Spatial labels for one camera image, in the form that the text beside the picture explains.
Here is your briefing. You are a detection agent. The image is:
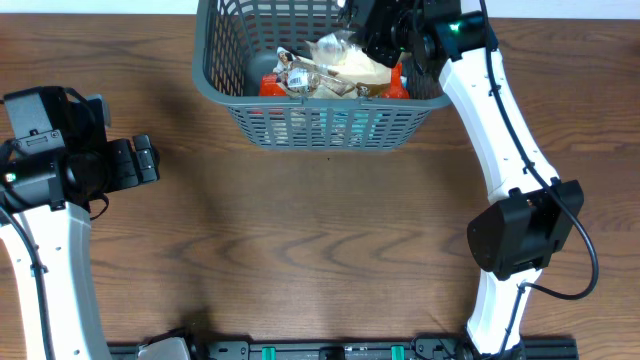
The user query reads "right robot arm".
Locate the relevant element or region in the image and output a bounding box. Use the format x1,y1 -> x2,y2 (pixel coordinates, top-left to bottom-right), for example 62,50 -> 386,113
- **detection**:
338,1 -> 584,359

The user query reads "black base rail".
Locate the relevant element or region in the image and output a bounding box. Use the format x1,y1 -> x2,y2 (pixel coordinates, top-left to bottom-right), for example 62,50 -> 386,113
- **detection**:
107,329 -> 581,360

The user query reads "orange cookie package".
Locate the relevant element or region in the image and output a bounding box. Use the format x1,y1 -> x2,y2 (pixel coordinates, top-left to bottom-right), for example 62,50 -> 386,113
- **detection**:
259,65 -> 410,100

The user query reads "beige snack bag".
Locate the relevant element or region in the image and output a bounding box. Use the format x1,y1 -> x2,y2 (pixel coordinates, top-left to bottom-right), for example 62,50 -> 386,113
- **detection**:
306,30 -> 392,85

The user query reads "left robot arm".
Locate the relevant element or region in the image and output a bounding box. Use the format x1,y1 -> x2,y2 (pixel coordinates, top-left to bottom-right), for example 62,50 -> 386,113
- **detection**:
1,86 -> 193,359

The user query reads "beige cookie bag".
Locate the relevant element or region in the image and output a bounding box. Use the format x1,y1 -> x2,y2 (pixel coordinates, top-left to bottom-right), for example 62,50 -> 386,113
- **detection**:
273,46 -> 391,100

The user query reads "grey plastic basket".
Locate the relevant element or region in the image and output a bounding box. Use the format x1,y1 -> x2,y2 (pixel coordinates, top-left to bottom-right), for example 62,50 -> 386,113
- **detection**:
192,0 -> 450,150

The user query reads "teal snack wrapper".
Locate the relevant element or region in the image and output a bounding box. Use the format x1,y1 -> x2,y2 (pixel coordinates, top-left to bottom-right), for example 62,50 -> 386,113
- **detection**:
311,112 -> 384,148

